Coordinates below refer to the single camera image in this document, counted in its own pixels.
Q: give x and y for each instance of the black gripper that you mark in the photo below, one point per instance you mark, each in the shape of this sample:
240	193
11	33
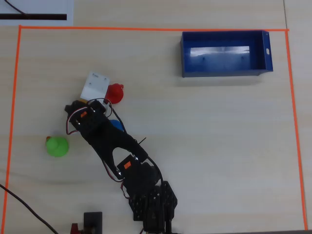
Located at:
73	107

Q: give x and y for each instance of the yellow rubber duck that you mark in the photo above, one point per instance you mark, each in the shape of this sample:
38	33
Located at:
83	100

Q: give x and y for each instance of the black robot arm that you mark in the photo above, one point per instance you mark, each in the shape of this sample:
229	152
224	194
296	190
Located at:
131	156

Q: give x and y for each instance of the green rubber duck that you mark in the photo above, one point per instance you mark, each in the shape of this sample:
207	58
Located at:
57	146

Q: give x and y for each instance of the red rubber duck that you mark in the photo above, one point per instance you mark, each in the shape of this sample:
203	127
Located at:
115	93

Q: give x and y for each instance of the blue rubber duck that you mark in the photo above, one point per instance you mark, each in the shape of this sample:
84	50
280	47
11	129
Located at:
118	125

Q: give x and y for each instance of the blue plastic box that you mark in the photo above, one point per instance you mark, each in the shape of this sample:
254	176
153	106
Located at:
226	61

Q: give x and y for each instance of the white paper with black bar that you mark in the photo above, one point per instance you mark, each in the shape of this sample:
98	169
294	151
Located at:
36	7

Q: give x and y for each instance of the orange tape border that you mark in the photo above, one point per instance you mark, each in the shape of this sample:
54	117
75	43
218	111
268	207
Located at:
146	29

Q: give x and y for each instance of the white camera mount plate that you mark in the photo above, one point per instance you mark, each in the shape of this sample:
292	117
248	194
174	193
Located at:
96	84

